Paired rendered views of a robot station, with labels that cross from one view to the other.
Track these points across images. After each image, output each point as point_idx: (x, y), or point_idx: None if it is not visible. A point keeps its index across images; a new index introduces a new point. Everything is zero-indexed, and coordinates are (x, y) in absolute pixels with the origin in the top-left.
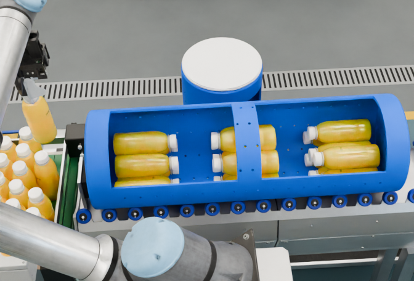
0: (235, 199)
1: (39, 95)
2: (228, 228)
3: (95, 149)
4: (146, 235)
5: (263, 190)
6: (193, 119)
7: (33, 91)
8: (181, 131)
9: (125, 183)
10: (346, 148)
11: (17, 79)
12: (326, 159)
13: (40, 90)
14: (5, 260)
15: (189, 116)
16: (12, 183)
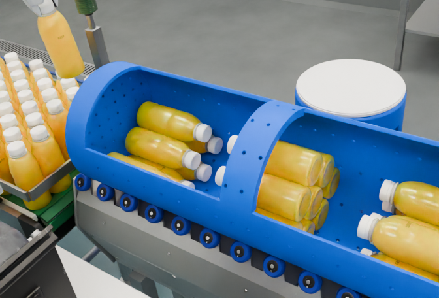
0: (224, 232)
1: (38, 2)
2: (226, 278)
3: (85, 93)
4: None
5: (254, 232)
6: (247, 119)
7: None
8: (233, 132)
9: (119, 156)
10: (419, 228)
11: None
12: (375, 232)
13: None
14: None
15: (242, 113)
16: (31, 115)
